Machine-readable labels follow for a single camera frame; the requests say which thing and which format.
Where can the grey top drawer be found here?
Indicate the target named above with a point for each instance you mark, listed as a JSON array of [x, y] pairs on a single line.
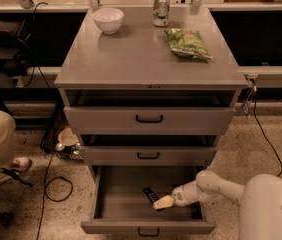
[[150, 112]]

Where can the grey drawer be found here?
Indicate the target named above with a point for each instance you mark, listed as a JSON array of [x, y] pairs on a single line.
[[150, 112], [120, 205], [148, 150]]

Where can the grey middle drawer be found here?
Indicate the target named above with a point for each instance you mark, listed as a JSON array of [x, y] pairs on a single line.
[[148, 150]]

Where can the dark chocolate rxbar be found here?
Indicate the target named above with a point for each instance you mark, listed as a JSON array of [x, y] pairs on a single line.
[[152, 197]]

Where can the white shoe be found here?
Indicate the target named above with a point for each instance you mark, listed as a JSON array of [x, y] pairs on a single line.
[[21, 164]]

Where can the green chip bag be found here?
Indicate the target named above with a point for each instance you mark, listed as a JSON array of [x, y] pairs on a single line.
[[187, 43]]

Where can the black equipment on shelf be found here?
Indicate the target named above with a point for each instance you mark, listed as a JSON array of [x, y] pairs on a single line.
[[14, 56]]

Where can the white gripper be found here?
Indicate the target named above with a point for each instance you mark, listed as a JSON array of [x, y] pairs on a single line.
[[180, 197]]

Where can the white bowl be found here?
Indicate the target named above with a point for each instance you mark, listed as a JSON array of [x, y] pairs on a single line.
[[108, 20]]

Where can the grey bottom drawer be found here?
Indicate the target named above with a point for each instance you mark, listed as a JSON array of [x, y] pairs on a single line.
[[120, 205]]

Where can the wire basket with dishes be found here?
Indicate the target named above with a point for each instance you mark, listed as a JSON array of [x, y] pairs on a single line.
[[68, 146]]

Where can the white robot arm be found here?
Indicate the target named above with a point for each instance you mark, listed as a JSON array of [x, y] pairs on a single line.
[[259, 201]]

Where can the grey drawer cabinet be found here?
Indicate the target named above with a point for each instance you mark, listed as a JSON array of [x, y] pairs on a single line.
[[138, 58]]

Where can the green soda can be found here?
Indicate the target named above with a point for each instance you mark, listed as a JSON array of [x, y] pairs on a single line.
[[161, 12]]

